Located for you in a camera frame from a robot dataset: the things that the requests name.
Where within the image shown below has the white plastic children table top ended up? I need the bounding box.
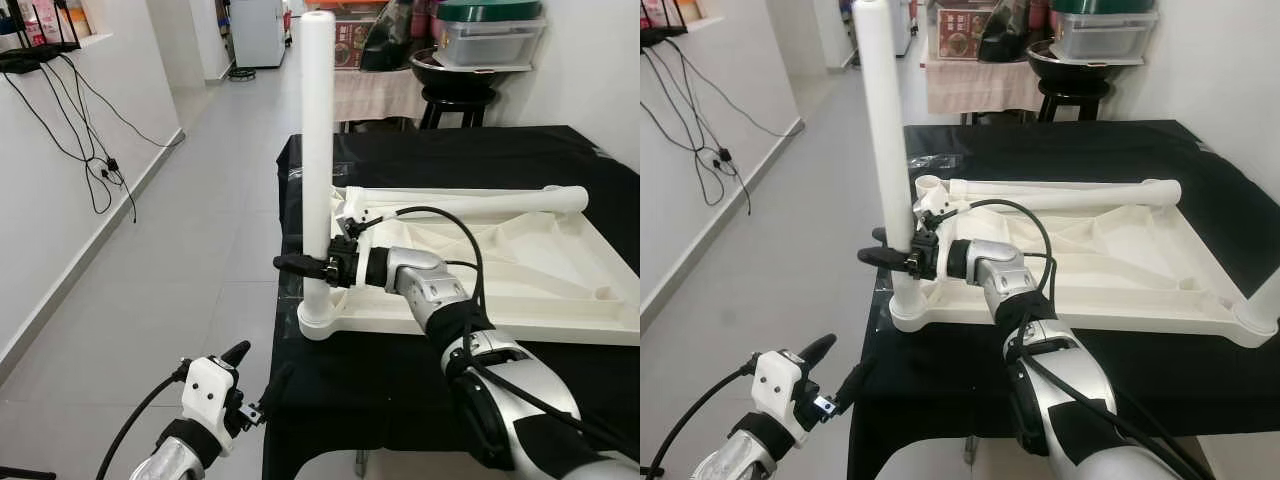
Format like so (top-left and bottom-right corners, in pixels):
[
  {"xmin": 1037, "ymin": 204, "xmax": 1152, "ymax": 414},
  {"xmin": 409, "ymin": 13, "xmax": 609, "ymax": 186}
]
[
  {"xmin": 888, "ymin": 175, "xmax": 1280, "ymax": 349},
  {"xmin": 297, "ymin": 185, "xmax": 641, "ymax": 347}
]

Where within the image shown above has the crumpled clear plastic sheet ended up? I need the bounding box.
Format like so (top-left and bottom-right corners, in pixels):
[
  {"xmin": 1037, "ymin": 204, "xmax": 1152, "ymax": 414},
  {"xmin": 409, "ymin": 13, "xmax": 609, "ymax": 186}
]
[{"xmin": 872, "ymin": 268, "xmax": 896, "ymax": 336}]

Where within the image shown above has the black tablecloth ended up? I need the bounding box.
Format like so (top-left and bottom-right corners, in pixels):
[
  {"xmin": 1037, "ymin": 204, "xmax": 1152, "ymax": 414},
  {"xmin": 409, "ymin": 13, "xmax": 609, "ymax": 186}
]
[
  {"xmin": 262, "ymin": 125, "xmax": 641, "ymax": 480},
  {"xmin": 845, "ymin": 120, "xmax": 1280, "ymax": 480}
]

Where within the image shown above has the beige table cover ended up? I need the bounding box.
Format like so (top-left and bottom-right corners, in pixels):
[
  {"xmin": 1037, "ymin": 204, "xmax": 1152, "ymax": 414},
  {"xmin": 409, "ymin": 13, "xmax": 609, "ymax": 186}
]
[
  {"xmin": 925, "ymin": 58, "xmax": 1043, "ymax": 115},
  {"xmin": 333, "ymin": 68, "xmax": 429, "ymax": 124}
]

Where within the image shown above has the red print carton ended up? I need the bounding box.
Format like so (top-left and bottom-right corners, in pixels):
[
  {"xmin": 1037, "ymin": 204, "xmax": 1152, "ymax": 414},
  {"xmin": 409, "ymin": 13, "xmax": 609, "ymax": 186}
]
[
  {"xmin": 334, "ymin": 14, "xmax": 376, "ymax": 69},
  {"xmin": 938, "ymin": 8, "xmax": 991, "ymax": 59}
]

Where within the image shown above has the black bag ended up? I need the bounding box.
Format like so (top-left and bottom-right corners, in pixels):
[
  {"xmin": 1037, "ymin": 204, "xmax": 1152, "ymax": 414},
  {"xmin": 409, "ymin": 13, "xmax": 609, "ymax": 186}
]
[
  {"xmin": 360, "ymin": 0, "xmax": 417, "ymax": 73},
  {"xmin": 978, "ymin": 0, "xmax": 1037, "ymax": 64}
]

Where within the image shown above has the dark green plastic lid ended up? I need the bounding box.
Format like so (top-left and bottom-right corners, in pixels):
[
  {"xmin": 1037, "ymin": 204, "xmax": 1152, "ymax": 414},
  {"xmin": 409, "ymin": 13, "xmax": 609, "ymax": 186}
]
[
  {"xmin": 435, "ymin": 0, "xmax": 547, "ymax": 24},
  {"xmin": 1050, "ymin": 0, "xmax": 1159, "ymax": 15}
]

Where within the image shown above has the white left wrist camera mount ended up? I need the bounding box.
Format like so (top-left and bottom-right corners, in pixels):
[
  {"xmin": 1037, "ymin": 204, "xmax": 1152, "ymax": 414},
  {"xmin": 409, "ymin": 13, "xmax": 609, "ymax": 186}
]
[
  {"xmin": 183, "ymin": 355, "xmax": 242, "ymax": 457},
  {"xmin": 752, "ymin": 350, "xmax": 817, "ymax": 442}
]

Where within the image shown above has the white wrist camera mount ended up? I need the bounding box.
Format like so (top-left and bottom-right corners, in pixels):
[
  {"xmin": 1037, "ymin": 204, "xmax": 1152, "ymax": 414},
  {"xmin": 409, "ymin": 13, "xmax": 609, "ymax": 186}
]
[
  {"xmin": 333, "ymin": 190, "xmax": 379, "ymax": 291},
  {"xmin": 912, "ymin": 185, "xmax": 961, "ymax": 282},
  {"xmin": 752, "ymin": 350, "xmax": 817, "ymax": 442},
  {"xmin": 183, "ymin": 355, "xmax": 242, "ymax": 457}
]

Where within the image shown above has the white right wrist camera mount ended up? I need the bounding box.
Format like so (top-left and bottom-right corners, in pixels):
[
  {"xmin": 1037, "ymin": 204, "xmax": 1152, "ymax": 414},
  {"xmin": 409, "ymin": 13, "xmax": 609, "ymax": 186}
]
[
  {"xmin": 912, "ymin": 185, "xmax": 961, "ymax": 282},
  {"xmin": 333, "ymin": 190, "xmax": 379, "ymax": 291}
]

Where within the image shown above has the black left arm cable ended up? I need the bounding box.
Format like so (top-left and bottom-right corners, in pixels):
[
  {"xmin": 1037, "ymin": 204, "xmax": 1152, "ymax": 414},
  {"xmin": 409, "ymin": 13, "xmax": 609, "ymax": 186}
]
[
  {"xmin": 95, "ymin": 360, "xmax": 191, "ymax": 480},
  {"xmin": 645, "ymin": 362, "xmax": 761, "ymax": 480}
]

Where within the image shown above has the thin black wall wire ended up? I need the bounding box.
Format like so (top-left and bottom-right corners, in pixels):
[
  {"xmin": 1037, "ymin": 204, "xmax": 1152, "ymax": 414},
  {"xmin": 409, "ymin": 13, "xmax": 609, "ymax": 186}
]
[
  {"xmin": 640, "ymin": 45, "xmax": 807, "ymax": 217},
  {"xmin": 0, "ymin": 50, "xmax": 187, "ymax": 222}
]

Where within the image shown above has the black wire shelf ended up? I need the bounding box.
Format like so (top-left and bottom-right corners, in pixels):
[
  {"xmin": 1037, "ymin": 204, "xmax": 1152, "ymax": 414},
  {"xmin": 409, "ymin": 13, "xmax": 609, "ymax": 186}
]
[
  {"xmin": 0, "ymin": 0, "xmax": 83, "ymax": 73},
  {"xmin": 640, "ymin": 0, "xmax": 691, "ymax": 49}
]

